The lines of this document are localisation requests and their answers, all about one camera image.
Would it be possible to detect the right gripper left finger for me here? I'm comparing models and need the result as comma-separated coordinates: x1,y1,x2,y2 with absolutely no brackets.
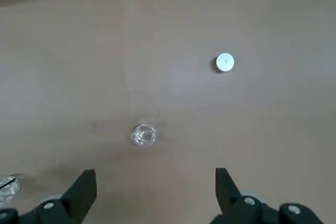
0,168,97,224

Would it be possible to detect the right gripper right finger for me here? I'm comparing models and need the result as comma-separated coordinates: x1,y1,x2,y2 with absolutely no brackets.
211,167,323,224

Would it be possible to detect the clear glass alcohol lamp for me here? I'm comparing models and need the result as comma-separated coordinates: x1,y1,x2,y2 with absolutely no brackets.
0,174,20,206

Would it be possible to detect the small glass beaker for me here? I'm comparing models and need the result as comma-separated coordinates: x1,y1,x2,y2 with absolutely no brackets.
130,123,158,147

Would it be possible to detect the white round cap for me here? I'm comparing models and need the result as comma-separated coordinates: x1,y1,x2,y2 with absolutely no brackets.
215,52,235,73

